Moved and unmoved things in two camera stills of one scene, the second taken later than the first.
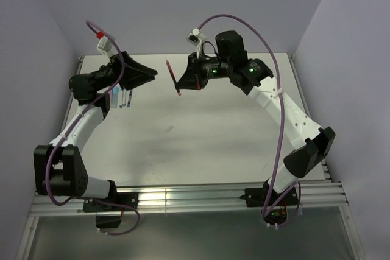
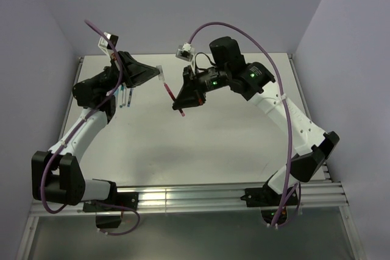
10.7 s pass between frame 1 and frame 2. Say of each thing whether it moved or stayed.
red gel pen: moved
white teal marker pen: stayed
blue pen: stayed
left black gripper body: stayed
